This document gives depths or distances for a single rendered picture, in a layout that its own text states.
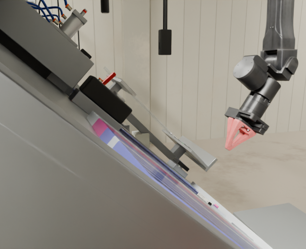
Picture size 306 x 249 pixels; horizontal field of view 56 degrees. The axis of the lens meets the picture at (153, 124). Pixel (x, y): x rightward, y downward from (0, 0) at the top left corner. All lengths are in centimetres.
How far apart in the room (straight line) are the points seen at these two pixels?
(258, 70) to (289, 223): 57
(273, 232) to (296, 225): 10
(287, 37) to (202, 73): 314
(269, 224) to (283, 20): 63
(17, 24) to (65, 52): 7
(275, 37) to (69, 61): 53
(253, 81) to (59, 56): 46
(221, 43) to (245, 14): 49
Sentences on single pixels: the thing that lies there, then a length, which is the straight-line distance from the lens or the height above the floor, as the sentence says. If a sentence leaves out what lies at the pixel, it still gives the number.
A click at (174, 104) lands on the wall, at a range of 379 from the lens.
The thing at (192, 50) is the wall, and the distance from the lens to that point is 383.
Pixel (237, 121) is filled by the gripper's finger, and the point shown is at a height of 98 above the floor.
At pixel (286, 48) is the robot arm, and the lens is 79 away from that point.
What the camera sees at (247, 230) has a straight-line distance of 76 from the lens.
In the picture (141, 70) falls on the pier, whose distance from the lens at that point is 346.
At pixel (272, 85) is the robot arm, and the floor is 106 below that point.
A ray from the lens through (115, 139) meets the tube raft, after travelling 22.
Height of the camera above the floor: 113
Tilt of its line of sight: 13 degrees down
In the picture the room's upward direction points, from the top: straight up
